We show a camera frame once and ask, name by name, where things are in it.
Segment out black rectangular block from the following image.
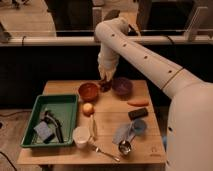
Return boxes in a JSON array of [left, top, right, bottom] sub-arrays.
[[128, 108, 148, 120]]

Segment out office chair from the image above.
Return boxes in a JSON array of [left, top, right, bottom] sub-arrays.
[[104, 9, 120, 21]]

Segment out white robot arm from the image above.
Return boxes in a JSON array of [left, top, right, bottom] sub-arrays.
[[95, 17, 213, 171]]

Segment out orange carrot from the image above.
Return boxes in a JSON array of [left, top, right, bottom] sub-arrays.
[[127, 99, 149, 107]]

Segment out white cup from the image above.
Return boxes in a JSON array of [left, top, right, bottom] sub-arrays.
[[72, 126, 90, 149]]

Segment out dark purple grapes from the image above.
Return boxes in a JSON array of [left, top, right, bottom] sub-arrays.
[[99, 80, 112, 92]]

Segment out green plastic tray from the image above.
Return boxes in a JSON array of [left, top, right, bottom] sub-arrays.
[[21, 94, 78, 148]]

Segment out purple bowl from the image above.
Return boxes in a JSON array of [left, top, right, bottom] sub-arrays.
[[112, 77, 133, 97]]

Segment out metal fork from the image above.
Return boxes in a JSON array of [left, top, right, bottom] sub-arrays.
[[89, 143, 120, 162]]

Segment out white horizontal rail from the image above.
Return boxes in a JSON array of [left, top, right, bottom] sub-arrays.
[[0, 35, 213, 46]]

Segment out blue grey cloth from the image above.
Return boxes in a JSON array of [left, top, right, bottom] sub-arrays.
[[112, 119, 147, 145]]

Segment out black kitchen tool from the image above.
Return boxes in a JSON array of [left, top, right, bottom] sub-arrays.
[[43, 110, 64, 143]]

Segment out red bowl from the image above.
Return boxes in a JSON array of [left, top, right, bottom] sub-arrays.
[[78, 82, 99, 102]]

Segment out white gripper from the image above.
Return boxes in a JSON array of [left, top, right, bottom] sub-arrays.
[[98, 45, 119, 82]]

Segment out metal measuring spoon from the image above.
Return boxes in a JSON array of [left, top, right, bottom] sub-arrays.
[[118, 126, 132, 156]]

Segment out yellow apple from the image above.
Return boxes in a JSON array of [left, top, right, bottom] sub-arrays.
[[82, 103, 94, 116]]

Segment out blue sponge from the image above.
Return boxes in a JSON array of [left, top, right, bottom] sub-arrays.
[[34, 121, 54, 143]]

